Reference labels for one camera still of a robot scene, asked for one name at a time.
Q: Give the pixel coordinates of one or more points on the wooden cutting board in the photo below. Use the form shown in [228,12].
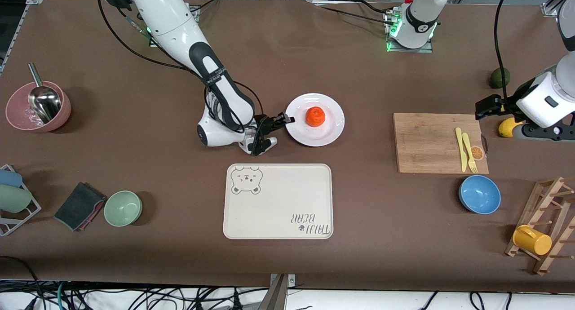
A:
[426,139]

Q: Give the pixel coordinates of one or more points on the green cup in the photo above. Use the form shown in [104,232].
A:
[13,198]

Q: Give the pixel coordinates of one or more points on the metal clamp bracket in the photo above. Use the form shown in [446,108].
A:
[291,281]

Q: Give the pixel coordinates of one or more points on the wooden mug rack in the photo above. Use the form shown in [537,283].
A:
[547,197]

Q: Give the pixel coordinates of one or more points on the dark green lime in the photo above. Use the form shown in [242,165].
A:
[497,78]

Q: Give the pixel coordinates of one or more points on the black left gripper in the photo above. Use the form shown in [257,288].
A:
[502,104]

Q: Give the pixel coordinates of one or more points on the blue bowl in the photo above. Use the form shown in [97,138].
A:
[479,194]

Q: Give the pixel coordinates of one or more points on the yellow plastic knife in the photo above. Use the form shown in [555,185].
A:
[462,152]

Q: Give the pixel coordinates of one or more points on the yellow mug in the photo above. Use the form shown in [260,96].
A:
[532,241]

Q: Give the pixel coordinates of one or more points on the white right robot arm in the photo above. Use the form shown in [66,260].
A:
[166,18]

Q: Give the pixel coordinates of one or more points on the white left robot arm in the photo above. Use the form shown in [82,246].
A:
[417,22]

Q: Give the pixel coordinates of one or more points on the aluminium corner frame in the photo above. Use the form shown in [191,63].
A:
[550,10]

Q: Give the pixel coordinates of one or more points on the white round plate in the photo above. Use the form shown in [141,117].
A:
[332,130]

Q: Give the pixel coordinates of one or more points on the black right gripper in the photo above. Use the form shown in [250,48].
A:
[265,123]

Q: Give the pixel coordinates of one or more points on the brown table cover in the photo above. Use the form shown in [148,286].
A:
[134,166]

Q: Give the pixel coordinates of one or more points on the orange slice piece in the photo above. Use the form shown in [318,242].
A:
[477,153]

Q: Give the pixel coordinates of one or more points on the dark grey folded cloth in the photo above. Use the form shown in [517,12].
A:
[76,205]

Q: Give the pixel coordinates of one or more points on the orange mandarin fruit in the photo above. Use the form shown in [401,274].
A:
[315,117]

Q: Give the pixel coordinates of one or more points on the clear plastic ice pieces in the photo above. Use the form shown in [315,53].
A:
[30,117]

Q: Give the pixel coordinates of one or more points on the yellow plastic fork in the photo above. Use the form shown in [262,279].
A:
[468,148]

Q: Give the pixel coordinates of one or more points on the grey camera pole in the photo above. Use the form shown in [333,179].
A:
[274,298]

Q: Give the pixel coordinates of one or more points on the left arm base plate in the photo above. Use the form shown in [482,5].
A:
[422,50]

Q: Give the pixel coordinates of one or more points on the cream bear print tray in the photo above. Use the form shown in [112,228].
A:
[278,202]

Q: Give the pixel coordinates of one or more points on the pink folded cloth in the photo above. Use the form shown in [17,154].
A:
[95,214]

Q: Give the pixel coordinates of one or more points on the yellow lemon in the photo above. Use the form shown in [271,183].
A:
[505,129]

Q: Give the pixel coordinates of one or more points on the blue cup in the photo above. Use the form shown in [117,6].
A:
[9,178]

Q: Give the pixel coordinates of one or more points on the pink bowl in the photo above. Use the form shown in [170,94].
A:
[63,117]

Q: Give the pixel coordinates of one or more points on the pale green bowl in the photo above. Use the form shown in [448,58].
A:
[123,209]

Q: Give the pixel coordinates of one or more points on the metal scoop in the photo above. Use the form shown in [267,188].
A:
[45,103]

